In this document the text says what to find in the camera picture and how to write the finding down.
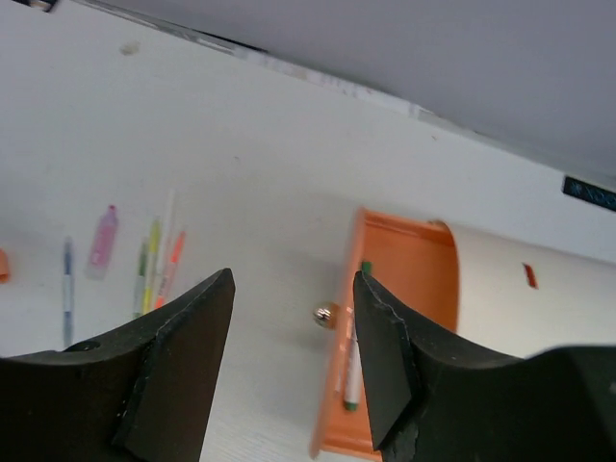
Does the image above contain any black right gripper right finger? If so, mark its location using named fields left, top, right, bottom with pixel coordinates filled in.
left=353, top=271, right=615, bottom=461

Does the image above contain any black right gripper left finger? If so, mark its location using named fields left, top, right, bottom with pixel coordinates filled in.
left=1, top=269, right=236, bottom=461

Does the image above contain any green cap white pen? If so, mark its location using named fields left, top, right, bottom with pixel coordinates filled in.
left=342, top=259, right=374, bottom=411

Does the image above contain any orange top drawer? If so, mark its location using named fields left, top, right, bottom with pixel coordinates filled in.
left=309, top=208, right=459, bottom=461

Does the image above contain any cream round drawer organizer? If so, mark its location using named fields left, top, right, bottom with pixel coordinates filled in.
left=448, top=223, right=615, bottom=357

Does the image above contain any pink clear highlighter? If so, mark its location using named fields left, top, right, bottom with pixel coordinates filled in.
left=86, top=205, right=118, bottom=280

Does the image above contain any orange highlighter pen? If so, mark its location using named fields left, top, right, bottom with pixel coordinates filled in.
left=154, top=230, right=186, bottom=309

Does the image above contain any yellow highlighter pen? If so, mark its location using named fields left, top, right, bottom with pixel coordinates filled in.
left=133, top=217, right=161, bottom=319

